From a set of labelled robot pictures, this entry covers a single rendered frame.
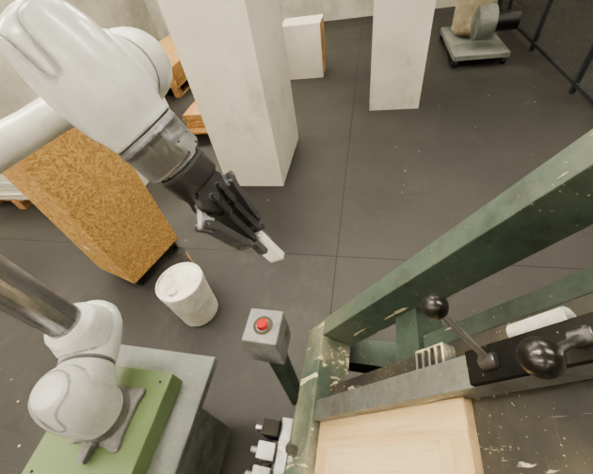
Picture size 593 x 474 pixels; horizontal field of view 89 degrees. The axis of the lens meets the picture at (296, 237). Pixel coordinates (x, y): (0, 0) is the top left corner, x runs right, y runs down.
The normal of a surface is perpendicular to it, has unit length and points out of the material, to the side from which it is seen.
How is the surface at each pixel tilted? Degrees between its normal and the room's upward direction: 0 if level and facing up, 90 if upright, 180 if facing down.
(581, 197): 90
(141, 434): 1
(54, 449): 1
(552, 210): 90
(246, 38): 90
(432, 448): 58
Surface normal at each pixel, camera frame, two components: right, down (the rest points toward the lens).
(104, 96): 0.43, 0.41
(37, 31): 0.35, 0.19
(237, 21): -0.17, 0.74
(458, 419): -0.90, -0.40
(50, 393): -0.14, -0.58
